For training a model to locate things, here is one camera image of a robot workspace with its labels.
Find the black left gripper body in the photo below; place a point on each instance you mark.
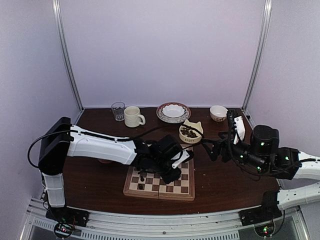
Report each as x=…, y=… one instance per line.
x=162, y=164

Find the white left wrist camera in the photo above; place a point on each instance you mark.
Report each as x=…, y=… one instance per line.
x=179, y=158

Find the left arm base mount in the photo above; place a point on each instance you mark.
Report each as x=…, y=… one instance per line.
x=68, y=215

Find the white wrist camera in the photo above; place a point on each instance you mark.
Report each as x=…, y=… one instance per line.
x=179, y=158
x=237, y=125

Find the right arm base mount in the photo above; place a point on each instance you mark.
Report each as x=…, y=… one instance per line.
x=258, y=215

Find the aluminium front rail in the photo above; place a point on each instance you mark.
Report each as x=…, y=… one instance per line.
x=225, y=225

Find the white scalloped bowl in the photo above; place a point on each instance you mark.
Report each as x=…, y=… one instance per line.
x=173, y=111

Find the cream cat-ear bowl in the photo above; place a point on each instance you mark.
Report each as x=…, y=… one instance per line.
x=191, y=132

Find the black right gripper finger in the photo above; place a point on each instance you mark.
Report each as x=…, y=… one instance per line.
x=212, y=147
x=224, y=137

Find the small white floral bowl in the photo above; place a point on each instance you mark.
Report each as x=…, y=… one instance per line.
x=218, y=113

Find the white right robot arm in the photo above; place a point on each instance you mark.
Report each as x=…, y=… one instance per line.
x=293, y=164

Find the right aluminium frame post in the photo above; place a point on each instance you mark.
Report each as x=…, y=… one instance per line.
x=264, y=30

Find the wooden chess board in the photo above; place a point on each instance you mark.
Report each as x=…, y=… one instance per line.
x=154, y=186

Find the left aluminium frame post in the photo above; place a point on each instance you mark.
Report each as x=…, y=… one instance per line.
x=65, y=53

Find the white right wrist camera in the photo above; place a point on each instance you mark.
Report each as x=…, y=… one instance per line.
x=237, y=125

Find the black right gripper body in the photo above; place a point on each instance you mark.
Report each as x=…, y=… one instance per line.
x=257, y=163

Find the aluminium frame post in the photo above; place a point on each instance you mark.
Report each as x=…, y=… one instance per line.
x=65, y=53
x=264, y=30

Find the pink bowl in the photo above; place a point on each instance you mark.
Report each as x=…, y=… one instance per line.
x=103, y=161

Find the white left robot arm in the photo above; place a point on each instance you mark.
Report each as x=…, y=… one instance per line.
x=64, y=139

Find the cream ribbed mug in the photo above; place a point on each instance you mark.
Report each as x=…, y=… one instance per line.
x=133, y=117

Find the clear drinking glass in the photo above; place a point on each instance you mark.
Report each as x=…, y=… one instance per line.
x=118, y=110

